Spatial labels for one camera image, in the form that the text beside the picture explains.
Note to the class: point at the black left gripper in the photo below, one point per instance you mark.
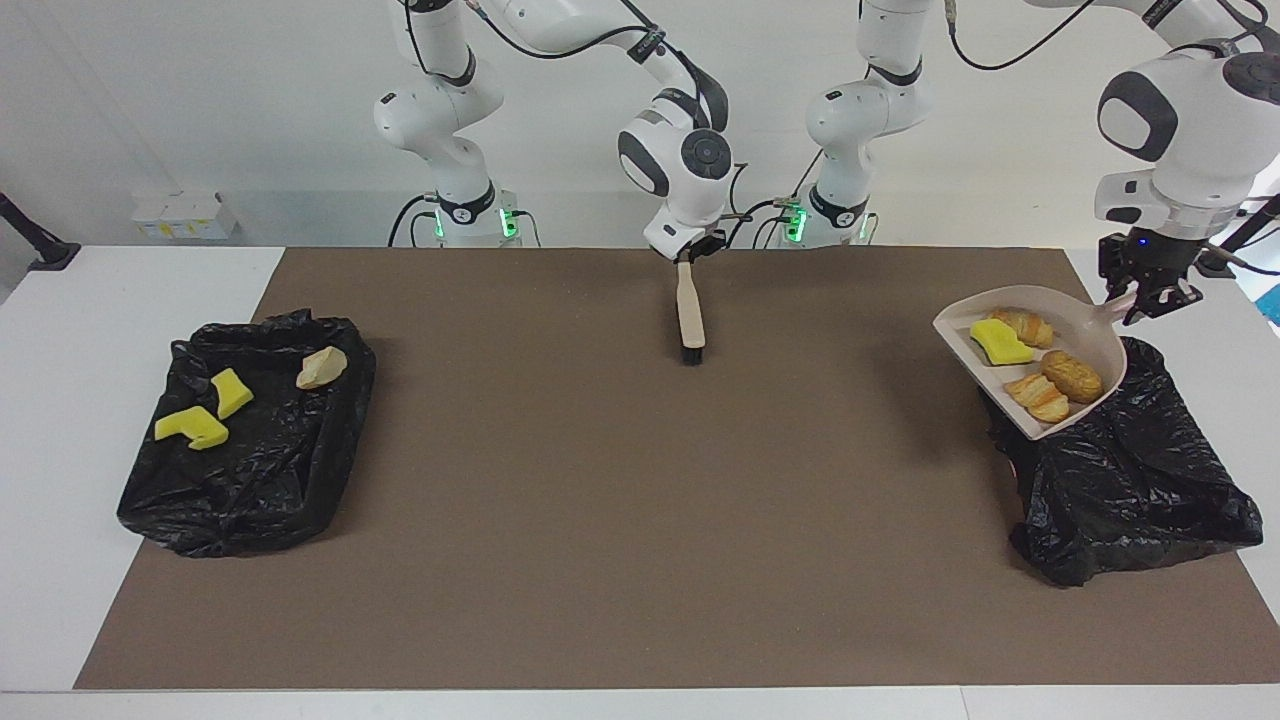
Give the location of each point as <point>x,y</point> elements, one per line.
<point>1160,260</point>

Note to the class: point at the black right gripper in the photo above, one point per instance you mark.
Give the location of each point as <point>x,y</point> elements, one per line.
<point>702,246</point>

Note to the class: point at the beige hand brush black bristles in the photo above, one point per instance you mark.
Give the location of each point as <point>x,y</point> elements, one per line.
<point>690,310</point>

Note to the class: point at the beige plastic dustpan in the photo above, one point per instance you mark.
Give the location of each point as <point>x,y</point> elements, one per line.
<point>1090,345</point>

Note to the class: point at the brown bread roll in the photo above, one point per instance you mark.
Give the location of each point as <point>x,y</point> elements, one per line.
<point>1072,376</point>

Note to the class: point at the pale chip piece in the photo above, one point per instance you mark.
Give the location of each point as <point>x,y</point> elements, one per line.
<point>1025,326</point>

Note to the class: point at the rounded yellow sponge piece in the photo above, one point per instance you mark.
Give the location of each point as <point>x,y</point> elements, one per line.
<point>1000,343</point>

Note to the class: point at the orange striped croissant piece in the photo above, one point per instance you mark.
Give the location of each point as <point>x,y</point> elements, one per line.
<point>1038,397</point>

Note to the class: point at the pale beige foam chunk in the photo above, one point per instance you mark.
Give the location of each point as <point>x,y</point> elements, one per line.
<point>322,368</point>

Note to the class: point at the small yellow sponge wedge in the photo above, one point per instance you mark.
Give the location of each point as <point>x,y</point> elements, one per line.
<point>232,392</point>

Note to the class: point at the notched yellow sponge piece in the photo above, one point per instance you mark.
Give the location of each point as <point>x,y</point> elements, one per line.
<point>195,427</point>

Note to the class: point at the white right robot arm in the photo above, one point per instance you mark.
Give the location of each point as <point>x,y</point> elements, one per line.
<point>680,160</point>

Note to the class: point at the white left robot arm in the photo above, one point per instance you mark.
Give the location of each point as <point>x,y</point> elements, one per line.
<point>1190,120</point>

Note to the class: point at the black bag lined bin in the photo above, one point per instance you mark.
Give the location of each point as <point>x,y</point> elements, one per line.
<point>270,480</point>
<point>1130,480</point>

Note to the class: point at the blue sheet edge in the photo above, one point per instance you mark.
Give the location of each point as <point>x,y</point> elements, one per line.
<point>1273,305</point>

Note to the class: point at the brown table mat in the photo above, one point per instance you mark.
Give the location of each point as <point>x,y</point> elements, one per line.
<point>640,620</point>

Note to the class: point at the black camera stand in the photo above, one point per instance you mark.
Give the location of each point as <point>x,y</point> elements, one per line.
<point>40,245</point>
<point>1255,225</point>

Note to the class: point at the white wall socket box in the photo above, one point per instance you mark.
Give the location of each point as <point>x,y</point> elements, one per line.
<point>185,215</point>

